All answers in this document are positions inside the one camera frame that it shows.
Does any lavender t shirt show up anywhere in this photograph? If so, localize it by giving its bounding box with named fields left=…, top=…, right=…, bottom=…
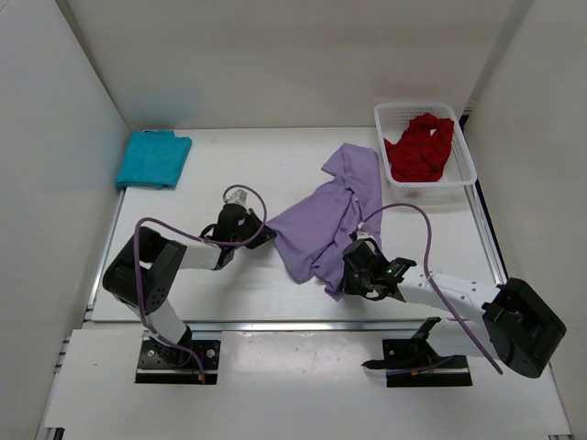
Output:
left=268, top=143, right=382, bottom=301

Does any teal t shirt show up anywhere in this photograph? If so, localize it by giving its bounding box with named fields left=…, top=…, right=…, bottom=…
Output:
left=116, top=130, right=193, bottom=190

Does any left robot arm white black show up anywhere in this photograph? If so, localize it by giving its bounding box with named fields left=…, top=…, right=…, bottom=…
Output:
left=102, top=203, right=277, bottom=367

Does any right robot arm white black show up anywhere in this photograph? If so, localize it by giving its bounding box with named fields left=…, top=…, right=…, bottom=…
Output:
left=341, top=238, right=567, bottom=379

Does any red t shirt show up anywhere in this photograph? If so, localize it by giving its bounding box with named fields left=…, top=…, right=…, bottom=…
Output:
left=384, top=113, right=454, bottom=182

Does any white plastic basket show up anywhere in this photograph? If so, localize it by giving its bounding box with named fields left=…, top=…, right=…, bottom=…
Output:
left=373, top=101, right=477, bottom=195

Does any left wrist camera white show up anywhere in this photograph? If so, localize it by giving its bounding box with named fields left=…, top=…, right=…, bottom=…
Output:
left=223, top=188, right=248, bottom=208

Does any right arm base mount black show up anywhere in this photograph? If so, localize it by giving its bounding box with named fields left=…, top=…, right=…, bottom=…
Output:
left=361, top=317, right=472, bottom=388

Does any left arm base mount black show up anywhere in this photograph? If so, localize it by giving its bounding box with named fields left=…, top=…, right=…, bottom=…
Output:
left=135, top=332, right=221, bottom=385

